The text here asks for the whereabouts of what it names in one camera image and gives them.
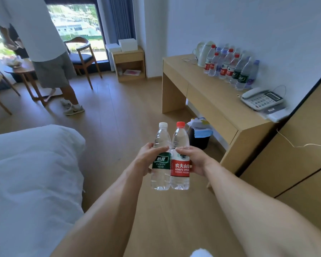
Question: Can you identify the person's right hand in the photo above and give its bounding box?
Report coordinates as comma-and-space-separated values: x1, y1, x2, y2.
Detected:
176, 146, 212, 177

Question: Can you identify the person's left hand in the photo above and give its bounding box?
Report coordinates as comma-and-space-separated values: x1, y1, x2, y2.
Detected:
134, 142, 170, 176

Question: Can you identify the red label water bottle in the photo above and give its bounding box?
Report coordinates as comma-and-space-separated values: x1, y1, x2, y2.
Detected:
170, 121, 191, 190

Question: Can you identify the green label water bottle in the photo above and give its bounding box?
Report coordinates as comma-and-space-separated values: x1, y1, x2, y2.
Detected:
151, 122, 172, 191

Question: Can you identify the person's right forearm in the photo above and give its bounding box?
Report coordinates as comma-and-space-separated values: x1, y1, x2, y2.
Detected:
203, 160, 321, 257

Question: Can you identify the person's left forearm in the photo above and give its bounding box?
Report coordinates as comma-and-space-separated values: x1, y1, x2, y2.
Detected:
50, 159, 146, 257

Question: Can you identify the black trash bin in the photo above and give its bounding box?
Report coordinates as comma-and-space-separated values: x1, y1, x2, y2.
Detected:
186, 123, 214, 151

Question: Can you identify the blue plastic bag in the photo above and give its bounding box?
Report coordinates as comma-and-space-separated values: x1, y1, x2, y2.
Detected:
194, 127, 213, 138

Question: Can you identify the white crumpled trash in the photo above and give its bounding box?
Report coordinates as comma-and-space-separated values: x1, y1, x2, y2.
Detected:
190, 117, 211, 129

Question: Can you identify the light wooden desk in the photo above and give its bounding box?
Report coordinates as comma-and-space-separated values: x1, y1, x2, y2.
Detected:
162, 54, 278, 185

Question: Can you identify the grey desk telephone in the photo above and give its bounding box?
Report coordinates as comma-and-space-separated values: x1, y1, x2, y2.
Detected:
240, 87, 285, 112

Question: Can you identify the row of water bottles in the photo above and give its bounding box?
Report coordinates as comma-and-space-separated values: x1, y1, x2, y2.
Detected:
203, 44, 260, 91

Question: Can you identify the white electric kettle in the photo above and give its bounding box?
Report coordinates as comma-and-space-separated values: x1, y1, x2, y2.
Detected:
194, 41, 216, 68

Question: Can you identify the wooden nightstand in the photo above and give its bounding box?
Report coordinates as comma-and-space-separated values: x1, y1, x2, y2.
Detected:
111, 47, 146, 83

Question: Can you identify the white booklet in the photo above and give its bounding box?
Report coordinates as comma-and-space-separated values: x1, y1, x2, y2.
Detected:
259, 104, 291, 123

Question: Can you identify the large white box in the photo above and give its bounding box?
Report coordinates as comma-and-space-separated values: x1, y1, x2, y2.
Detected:
118, 38, 138, 52

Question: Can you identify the wooden chair dark cushion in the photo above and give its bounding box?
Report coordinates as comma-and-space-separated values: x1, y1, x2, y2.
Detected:
64, 36, 103, 90

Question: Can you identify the white bed duvet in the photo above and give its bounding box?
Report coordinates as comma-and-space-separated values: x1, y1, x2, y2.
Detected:
0, 124, 86, 257

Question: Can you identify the grey curtain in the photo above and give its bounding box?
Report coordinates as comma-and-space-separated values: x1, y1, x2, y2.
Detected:
98, 0, 137, 47

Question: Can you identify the window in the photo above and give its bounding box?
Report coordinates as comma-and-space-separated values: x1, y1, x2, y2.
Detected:
0, 0, 109, 62

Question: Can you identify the round wooden side table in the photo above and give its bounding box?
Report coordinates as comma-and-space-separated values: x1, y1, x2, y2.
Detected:
3, 59, 63, 107

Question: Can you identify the clear plastic bag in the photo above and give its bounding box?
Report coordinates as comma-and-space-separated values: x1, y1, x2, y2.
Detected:
1, 54, 23, 68

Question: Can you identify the white cable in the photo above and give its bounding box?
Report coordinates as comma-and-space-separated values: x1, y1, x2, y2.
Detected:
276, 128, 321, 150

